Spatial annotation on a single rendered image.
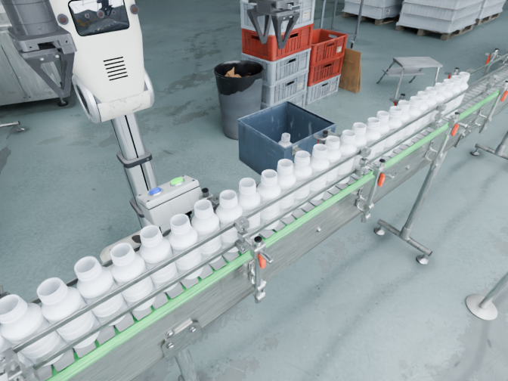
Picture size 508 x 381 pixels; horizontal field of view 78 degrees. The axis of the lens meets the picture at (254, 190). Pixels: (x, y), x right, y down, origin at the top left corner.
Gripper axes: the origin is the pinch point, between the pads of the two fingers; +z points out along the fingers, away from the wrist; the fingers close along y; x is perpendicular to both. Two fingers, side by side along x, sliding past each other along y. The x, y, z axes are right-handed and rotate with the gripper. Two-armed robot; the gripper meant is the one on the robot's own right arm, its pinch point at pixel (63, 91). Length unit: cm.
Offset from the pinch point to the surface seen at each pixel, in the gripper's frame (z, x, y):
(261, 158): 57, 68, -29
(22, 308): 25.3, -19.1, 14.8
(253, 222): 34.3, 26.2, 16.5
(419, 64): 95, 363, -103
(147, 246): 26.1, 1.6, 15.0
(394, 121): 27, 85, 16
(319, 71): 101, 274, -172
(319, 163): 27, 49, 16
